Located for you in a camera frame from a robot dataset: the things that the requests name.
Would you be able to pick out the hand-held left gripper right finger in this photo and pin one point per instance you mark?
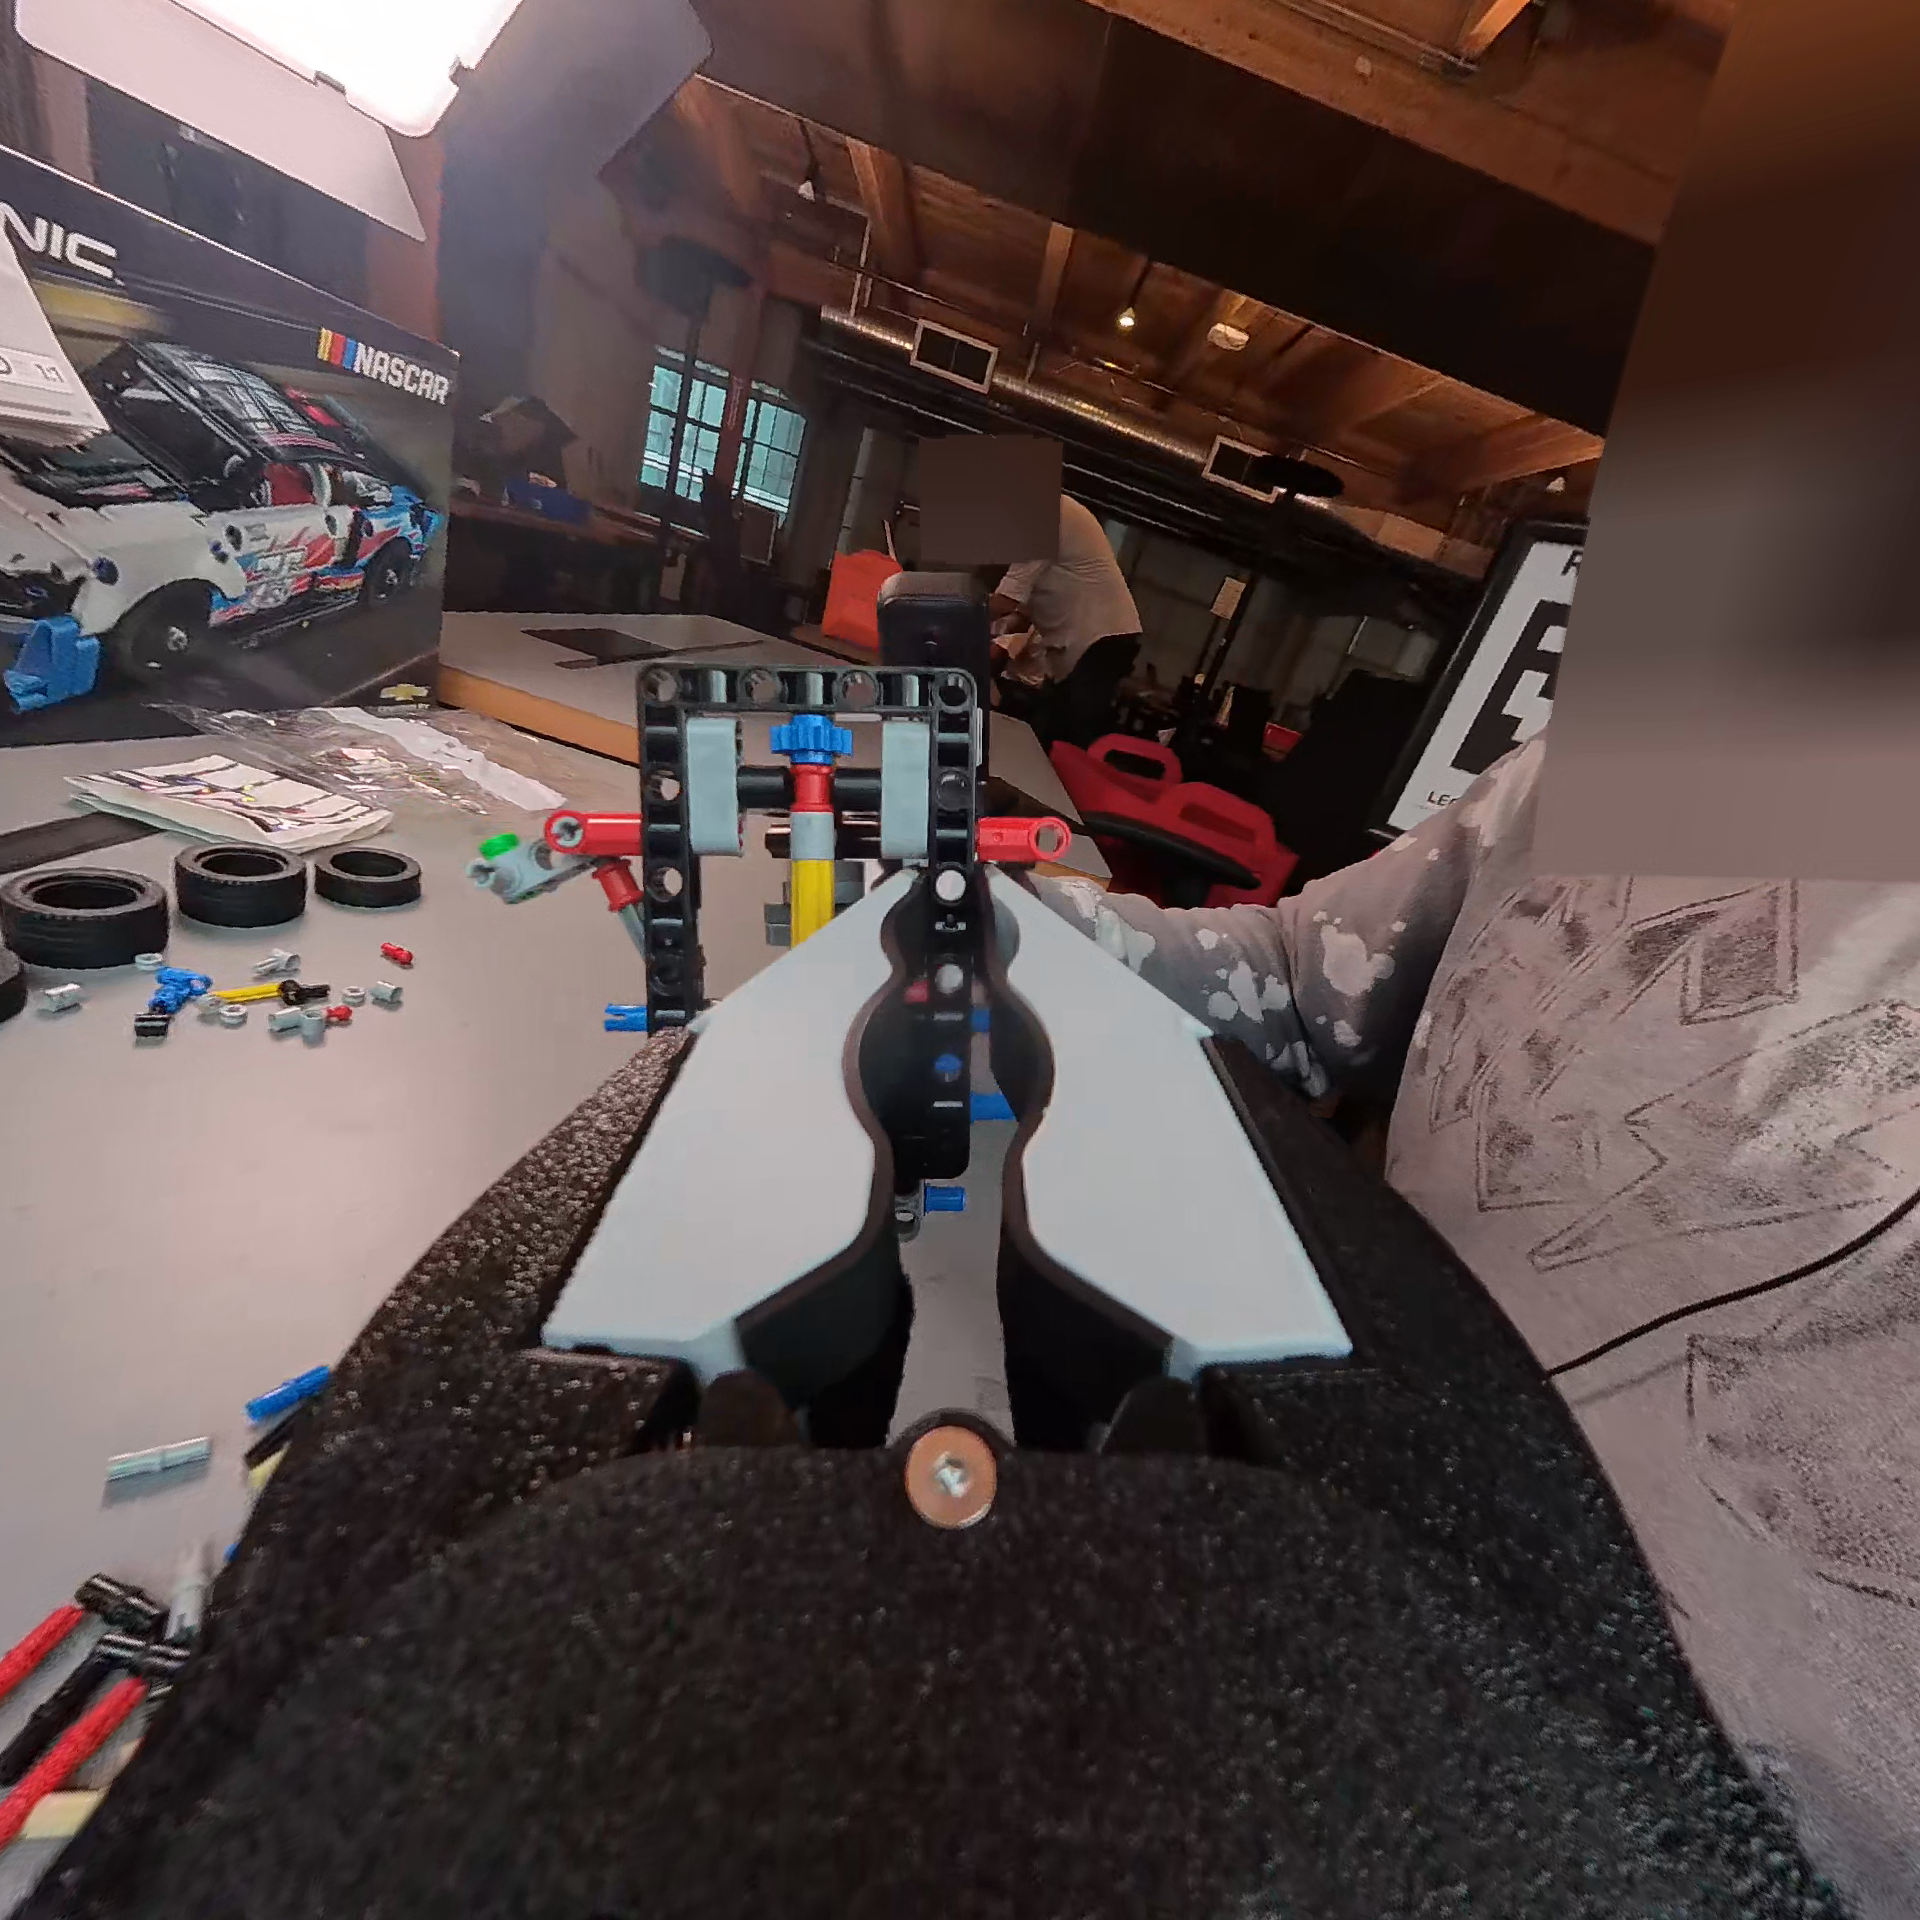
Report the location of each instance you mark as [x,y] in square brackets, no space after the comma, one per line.
[1186,1201]

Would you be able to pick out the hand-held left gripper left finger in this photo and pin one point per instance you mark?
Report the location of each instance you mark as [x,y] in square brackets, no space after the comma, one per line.
[719,1186]

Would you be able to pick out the black toy frame assembly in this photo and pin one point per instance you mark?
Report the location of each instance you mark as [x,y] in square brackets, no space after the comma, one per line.
[660,841]

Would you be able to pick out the grey desk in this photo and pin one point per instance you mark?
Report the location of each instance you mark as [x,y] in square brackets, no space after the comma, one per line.
[376,1172]

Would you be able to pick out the orange bin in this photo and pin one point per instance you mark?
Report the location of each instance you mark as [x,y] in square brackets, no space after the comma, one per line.
[862,593]

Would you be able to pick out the window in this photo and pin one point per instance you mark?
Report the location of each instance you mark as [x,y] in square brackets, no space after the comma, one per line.
[719,437]

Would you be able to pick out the black round pole lamp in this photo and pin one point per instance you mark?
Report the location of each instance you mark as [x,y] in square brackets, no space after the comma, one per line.
[1296,478]

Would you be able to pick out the neighbouring grey table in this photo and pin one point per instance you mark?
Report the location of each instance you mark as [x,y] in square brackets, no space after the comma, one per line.
[493,644]

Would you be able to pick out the clear plastic bags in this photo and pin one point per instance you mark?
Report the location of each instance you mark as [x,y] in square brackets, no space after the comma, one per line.
[451,749]

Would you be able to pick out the yellow toy axle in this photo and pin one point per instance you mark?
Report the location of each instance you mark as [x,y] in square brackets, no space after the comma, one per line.
[250,992]

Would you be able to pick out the person's grey patterned hoodie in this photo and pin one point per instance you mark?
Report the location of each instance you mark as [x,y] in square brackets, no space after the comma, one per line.
[1725,1201]

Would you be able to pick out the framed black-white marker sign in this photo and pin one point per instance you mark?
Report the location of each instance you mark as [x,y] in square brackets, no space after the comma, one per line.
[1485,674]

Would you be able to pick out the blue toy connector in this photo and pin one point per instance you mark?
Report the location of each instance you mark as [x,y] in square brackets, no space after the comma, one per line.
[178,988]

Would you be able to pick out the sticker sheet booklet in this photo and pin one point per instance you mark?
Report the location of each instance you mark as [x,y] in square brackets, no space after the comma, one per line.
[228,804]

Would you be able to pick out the toy car set box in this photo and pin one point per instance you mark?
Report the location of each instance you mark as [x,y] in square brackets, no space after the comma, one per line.
[269,494]

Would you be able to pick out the cluster of grey toy connectors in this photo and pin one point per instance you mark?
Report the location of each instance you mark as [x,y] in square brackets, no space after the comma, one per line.
[60,994]

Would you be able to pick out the pile of small toy pins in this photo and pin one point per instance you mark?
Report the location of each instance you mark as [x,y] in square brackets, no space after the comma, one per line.
[91,1652]

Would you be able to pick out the silver ceiling duct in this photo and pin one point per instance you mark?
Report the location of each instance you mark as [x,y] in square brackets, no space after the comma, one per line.
[1048,384]

